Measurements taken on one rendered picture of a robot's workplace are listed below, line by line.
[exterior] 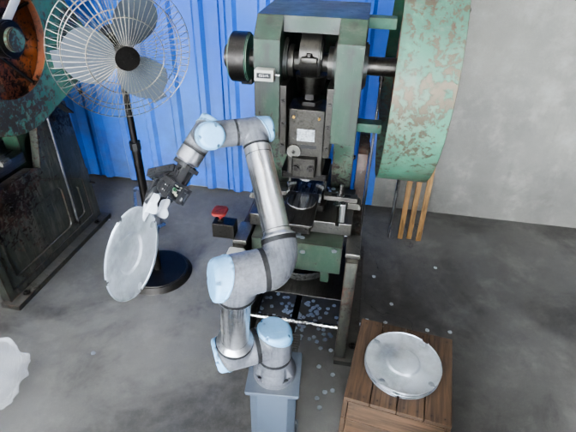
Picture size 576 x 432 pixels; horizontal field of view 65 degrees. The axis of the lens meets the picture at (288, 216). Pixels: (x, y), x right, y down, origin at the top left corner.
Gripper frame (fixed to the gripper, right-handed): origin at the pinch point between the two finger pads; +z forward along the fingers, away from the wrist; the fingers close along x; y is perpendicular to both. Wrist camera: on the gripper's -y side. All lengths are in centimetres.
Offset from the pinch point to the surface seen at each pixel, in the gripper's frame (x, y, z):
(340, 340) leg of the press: 113, 25, 13
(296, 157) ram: 54, -8, -45
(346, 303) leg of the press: 96, 25, -4
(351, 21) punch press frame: 27, 3, -91
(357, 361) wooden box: 87, 46, 11
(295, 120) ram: 44, -10, -56
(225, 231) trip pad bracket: 55, -20, -3
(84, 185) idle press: 74, -163, 30
